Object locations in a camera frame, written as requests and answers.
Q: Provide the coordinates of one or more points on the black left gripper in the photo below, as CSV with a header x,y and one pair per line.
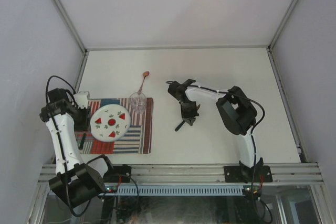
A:
x,y
84,125

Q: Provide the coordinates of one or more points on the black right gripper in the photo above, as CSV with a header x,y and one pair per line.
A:
x,y
190,117

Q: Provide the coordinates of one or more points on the gold knife green handle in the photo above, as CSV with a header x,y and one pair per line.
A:
x,y
182,123

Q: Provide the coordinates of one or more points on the gold fork green handle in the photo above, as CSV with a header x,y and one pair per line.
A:
x,y
82,141

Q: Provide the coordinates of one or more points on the white watermelon pattern plate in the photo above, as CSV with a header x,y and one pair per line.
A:
x,y
110,122

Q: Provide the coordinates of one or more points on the striped patchwork placemat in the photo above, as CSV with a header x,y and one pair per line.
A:
x,y
137,140

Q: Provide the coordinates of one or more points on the clear drinking glass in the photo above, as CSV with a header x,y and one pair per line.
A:
x,y
138,102

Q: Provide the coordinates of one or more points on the pink handled spoon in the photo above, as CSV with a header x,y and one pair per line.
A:
x,y
144,75

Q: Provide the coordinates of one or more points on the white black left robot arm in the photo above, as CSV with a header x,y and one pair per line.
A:
x,y
76,182

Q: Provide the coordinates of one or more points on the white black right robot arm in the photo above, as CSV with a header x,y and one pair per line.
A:
x,y
240,114

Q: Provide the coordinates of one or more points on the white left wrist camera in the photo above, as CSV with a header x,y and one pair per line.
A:
x,y
81,99

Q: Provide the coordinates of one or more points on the aluminium front rail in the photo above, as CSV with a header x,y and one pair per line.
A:
x,y
211,174

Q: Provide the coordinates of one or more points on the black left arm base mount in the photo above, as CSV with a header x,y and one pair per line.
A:
x,y
118,173

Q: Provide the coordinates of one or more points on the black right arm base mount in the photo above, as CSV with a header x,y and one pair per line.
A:
x,y
239,174

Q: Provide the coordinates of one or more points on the grey slotted cable duct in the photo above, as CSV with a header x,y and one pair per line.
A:
x,y
175,190

